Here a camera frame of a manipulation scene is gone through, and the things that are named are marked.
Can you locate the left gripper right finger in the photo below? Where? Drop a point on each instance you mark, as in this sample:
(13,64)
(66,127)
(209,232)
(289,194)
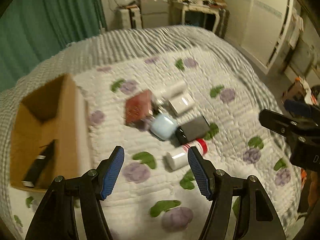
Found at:
(257,218)

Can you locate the green curtain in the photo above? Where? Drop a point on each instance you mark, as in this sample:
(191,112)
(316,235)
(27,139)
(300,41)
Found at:
(35,30)

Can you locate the black rectangular box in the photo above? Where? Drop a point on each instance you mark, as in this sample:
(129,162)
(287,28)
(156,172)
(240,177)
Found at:
(192,130)

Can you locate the red patterned wallet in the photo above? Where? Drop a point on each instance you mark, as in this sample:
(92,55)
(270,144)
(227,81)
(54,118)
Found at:
(138,107)

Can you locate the white bottle red cap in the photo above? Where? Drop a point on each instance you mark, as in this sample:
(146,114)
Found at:
(178,158)

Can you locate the light blue earbuds case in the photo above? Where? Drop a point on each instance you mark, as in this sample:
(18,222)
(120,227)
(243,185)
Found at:
(163,126)

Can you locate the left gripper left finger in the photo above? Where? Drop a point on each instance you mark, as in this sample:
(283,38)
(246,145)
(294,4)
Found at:
(55,216)

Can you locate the white plastic spray bottle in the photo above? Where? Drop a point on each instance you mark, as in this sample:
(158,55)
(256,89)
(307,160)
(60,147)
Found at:
(167,92)

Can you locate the brown cardboard box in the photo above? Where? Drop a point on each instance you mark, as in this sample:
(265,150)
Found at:
(56,112)

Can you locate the white square charger box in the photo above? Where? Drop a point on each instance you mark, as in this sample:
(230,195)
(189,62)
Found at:
(181,103)

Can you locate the white suitcase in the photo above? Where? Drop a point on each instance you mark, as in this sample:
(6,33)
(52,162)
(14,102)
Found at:
(129,18)

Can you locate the white louvered wardrobe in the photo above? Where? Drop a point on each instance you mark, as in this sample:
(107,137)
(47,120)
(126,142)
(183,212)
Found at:
(263,29)

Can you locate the black tube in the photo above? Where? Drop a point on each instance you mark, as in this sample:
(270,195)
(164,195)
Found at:
(39,164)

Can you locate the small grey refrigerator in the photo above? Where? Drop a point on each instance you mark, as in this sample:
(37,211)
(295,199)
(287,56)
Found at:
(154,13)

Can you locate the grey checkered bed cover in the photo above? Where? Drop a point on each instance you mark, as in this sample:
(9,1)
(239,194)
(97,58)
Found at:
(150,45)

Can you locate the white floral quilted mat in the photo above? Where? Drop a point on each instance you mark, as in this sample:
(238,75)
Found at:
(155,108)

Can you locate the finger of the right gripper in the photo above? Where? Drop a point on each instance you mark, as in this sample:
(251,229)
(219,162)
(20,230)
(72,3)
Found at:
(280,124)
(301,109)

